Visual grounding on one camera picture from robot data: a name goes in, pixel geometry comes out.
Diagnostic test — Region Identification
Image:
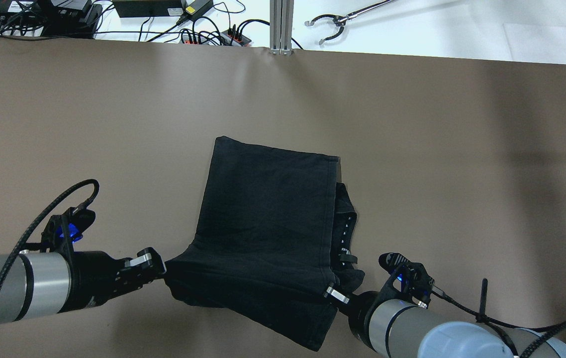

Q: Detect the black graphic t-shirt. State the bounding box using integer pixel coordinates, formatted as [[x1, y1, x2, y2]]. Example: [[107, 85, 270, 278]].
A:
[[164, 136, 365, 351]]

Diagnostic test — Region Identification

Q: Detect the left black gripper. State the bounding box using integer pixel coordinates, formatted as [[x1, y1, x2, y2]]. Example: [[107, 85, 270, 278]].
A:
[[67, 247, 166, 311]]

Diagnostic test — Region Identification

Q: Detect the black power adapter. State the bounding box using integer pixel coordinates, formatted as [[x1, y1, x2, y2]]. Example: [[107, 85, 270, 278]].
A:
[[176, 0, 213, 26]]

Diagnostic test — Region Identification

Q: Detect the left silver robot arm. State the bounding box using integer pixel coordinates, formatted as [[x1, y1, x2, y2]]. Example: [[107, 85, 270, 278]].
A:
[[0, 248, 167, 324]]

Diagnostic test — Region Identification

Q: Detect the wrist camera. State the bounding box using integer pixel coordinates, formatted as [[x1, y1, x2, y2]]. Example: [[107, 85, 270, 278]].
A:
[[40, 207, 96, 252], [378, 253, 435, 309]]

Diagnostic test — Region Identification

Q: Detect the orange black usb hub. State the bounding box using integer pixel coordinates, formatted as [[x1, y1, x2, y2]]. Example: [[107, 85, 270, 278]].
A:
[[178, 29, 253, 47]]

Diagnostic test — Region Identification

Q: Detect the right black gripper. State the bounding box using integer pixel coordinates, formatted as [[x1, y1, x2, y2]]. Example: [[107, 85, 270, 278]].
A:
[[324, 284, 378, 349]]

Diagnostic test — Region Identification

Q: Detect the aluminium frame post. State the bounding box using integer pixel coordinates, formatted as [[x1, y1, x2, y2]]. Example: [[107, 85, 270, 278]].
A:
[[269, 0, 294, 55]]

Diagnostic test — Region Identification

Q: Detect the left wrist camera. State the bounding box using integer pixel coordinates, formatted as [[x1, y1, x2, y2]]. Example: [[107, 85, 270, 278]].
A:
[[40, 207, 96, 252]]

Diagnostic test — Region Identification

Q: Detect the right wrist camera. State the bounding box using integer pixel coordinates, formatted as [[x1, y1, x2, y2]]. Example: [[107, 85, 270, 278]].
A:
[[378, 253, 435, 309]]

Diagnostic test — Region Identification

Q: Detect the black network switch box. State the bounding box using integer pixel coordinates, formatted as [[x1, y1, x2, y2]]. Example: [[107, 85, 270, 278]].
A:
[[111, 0, 186, 18]]

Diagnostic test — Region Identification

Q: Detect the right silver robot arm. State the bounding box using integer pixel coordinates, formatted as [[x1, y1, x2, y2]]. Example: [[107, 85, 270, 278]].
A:
[[324, 284, 566, 358]]

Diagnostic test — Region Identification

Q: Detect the reacher grabber tool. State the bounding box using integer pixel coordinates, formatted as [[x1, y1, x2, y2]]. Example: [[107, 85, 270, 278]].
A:
[[304, 0, 396, 45]]

